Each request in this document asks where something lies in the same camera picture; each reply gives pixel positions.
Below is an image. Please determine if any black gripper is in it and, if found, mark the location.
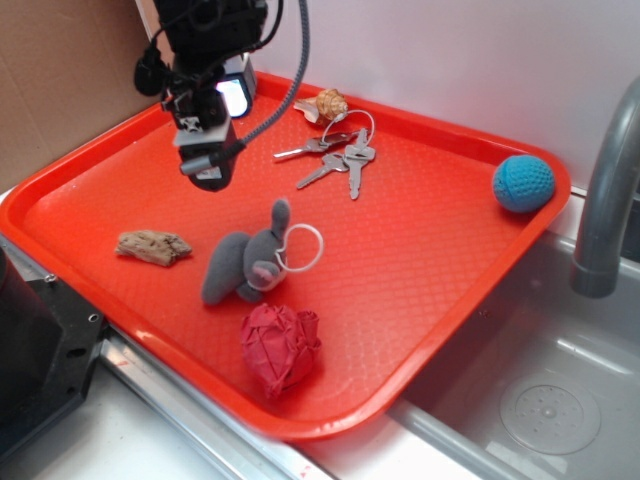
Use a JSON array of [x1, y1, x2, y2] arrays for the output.
[[134, 44, 257, 192]]

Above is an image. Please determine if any gray plush animal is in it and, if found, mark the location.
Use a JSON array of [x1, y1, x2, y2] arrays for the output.
[[200, 197, 325, 307]]

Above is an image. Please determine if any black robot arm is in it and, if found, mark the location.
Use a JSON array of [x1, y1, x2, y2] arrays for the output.
[[134, 1, 268, 192]]

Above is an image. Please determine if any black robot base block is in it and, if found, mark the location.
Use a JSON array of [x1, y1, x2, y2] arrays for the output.
[[1, 253, 105, 462]]

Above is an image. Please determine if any tan driftwood piece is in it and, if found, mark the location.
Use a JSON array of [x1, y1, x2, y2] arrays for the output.
[[114, 230, 192, 267]]

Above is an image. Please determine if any orange spiral seashell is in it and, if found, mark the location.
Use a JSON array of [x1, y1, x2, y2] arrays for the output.
[[293, 89, 349, 125]]

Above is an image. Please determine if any brown cardboard panel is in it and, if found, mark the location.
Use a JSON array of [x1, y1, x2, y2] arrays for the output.
[[1, 1, 153, 191]]

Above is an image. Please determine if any silver key bunch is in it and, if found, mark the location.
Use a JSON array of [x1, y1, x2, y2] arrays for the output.
[[273, 109, 376, 200]]

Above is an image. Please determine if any red plastic tray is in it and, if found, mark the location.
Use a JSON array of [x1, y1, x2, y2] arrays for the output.
[[1, 98, 571, 441]]

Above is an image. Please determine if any crumpled red paper ball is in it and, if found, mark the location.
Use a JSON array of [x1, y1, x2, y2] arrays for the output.
[[241, 304, 322, 399]]

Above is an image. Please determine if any blue dimpled ball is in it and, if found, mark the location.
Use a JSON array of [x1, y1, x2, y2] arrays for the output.
[[492, 155, 556, 213]]

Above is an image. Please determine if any gray faucet spout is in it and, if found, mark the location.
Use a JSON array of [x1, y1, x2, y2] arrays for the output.
[[570, 79, 639, 298]]

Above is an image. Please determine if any gray sink basin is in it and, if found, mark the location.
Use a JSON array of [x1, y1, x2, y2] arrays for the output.
[[390, 234, 639, 479]]

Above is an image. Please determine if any gray braided cable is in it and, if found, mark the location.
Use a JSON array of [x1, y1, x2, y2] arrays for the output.
[[234, 0, 312, 151]]

